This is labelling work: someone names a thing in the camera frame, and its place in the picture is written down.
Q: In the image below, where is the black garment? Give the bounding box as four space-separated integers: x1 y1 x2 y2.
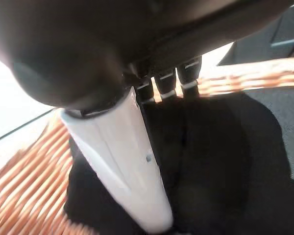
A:
63 87 294 235

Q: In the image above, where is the wicker laundry basket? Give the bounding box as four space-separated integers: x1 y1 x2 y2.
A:
0 57 294 235

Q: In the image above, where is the white-backed right robot hand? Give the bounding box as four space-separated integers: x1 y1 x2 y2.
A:
0 0 294 235

